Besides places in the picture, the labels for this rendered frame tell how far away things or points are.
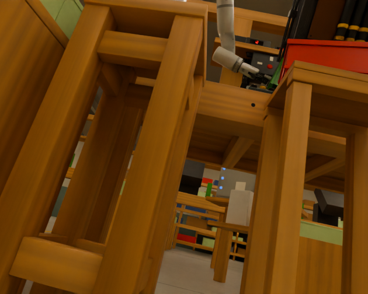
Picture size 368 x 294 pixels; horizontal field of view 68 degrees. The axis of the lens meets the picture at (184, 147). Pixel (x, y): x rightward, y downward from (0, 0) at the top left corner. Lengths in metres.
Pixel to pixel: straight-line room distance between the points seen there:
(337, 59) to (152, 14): 0.52
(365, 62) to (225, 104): 0.45
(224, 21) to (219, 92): 0.59
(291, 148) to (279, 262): 0.25
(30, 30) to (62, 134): 0.31
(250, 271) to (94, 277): 0.43
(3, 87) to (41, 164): 0.23
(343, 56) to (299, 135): 0.30
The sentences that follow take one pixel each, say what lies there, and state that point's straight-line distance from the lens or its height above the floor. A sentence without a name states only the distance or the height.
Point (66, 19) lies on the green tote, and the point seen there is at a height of 0.87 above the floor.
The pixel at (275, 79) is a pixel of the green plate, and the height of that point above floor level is 1.14.
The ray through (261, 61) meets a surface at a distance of 1.84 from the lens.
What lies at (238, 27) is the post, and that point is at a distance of 2.12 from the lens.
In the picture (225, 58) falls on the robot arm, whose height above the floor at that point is 1.26.
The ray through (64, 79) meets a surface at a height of 0.58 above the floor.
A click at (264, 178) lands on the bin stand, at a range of 0.86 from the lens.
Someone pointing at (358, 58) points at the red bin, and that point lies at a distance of 0.92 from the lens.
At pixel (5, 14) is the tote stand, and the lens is 0.79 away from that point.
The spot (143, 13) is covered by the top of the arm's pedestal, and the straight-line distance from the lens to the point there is 0.78.
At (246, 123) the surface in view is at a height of 0.75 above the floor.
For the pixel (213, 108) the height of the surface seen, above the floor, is 0.79.
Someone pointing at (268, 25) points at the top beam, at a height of 1.85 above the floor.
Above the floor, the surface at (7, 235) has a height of 0.23.
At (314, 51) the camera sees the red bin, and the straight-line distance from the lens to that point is 0.91.
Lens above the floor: 0.30
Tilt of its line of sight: 18 degrees up
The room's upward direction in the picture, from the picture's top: 13 degrees clockwise
